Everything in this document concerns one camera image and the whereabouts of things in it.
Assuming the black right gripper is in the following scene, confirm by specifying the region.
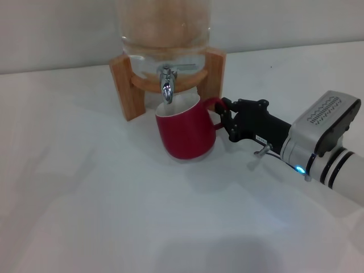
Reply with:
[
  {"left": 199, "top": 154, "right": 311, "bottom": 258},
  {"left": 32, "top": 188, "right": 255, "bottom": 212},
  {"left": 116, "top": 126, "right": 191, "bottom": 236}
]
[{"left": 215, "top": 97, "right": 292, "bottom": 150}]

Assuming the red ceramic cup white inside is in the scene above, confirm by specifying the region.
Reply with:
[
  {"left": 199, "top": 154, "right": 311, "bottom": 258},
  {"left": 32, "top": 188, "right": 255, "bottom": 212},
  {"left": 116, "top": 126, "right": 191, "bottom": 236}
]
[{"left": 155, "top": 93, "right": 225, "bottom": 164}]

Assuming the chrome faucet tap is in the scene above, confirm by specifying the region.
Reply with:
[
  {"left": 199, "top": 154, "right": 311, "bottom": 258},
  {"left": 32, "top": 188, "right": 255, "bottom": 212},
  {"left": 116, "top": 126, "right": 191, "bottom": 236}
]
[{"left": 158, "top": 64, "right": 198, "bottom": 105}]

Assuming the wooden dispenser stand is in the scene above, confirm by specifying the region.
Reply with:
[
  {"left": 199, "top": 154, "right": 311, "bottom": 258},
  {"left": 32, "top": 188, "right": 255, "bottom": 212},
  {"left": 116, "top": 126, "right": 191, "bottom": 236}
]
[{"left": 109, "top": 47, "right": 228, "bottom": 122}]

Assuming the glass water dispenser jar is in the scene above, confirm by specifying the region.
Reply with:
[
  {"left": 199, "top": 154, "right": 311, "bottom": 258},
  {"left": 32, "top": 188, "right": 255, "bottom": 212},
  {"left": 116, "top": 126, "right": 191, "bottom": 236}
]
[{"left": 116, "top": 0, "right": 213, "bottom": 93}]

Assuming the right wrist cable plug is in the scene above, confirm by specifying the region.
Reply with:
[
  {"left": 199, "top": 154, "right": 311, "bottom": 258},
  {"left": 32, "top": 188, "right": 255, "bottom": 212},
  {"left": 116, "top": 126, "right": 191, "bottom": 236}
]
[{"left": 254, "top": 144, "right": 299, "bottom": 171}]

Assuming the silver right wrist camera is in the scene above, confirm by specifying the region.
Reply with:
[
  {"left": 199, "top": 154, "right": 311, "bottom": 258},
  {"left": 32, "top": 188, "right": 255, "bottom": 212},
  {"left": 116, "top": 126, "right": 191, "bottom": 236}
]
[{"left": 291, "top": 90, "right": 362, "bottom": 159}]

